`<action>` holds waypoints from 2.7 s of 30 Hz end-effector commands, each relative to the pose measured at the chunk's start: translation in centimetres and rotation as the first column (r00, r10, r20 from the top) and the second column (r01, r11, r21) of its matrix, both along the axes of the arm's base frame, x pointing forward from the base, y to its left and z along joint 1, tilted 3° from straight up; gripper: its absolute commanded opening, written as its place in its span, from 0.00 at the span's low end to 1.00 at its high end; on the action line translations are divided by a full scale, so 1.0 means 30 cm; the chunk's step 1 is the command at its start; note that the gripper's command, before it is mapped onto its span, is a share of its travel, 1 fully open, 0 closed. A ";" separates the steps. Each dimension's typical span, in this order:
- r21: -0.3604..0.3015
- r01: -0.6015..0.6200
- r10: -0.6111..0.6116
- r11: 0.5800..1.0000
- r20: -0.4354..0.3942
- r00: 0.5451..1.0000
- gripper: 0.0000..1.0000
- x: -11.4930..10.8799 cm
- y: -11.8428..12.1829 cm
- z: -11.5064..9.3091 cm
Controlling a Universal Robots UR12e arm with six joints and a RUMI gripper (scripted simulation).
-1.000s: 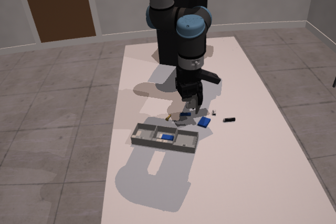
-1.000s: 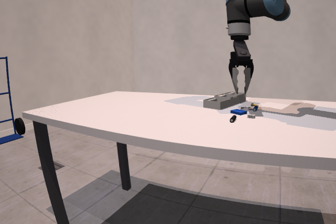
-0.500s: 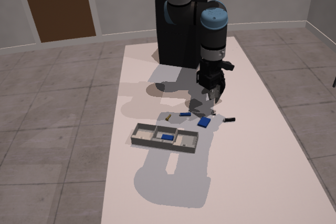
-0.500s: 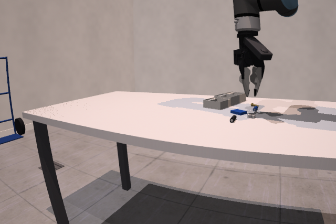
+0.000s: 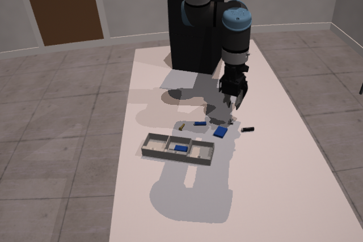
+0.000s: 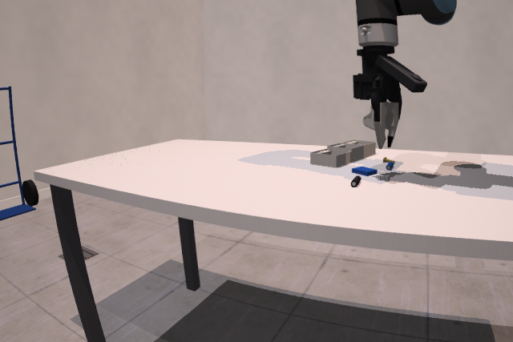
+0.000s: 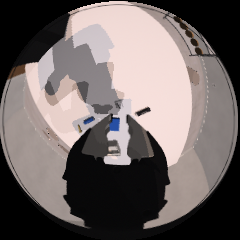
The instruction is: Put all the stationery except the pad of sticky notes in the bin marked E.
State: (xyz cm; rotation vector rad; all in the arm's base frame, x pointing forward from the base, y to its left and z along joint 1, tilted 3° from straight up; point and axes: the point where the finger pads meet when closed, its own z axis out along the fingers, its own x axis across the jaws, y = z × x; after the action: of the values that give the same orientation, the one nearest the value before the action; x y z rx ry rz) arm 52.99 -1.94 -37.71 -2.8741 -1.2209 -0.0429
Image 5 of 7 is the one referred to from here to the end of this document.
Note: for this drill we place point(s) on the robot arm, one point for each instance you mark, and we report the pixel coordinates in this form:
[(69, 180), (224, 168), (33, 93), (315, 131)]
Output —
[(234, 18)]

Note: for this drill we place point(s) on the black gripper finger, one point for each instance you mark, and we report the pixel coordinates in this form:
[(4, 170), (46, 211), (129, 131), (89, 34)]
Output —
[(227, 100), (241, 96)]

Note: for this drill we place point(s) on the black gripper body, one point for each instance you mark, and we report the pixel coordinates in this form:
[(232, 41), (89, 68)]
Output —
[(233, 80)]

